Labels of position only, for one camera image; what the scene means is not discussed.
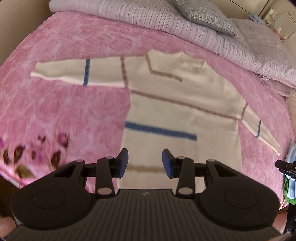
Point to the pink rose blanket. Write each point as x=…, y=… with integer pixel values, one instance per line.
x=47, y=124

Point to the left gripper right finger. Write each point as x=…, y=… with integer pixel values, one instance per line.
x=175, y=166

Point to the green knit garment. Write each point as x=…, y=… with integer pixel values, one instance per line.
x=289, y=190

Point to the light blue garment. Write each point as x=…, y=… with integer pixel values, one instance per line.
x=291, y=156

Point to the round vanity mirror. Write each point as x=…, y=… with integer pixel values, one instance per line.
x=285, y=25

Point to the grey checked pillow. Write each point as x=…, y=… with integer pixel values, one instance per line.
x=205, y=13

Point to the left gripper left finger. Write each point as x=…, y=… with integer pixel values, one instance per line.
x=113, y=166

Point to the lilac striped quilt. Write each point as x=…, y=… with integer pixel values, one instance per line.
x=255, y=47

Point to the cream knit sweater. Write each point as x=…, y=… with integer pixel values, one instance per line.
x=177, y=102

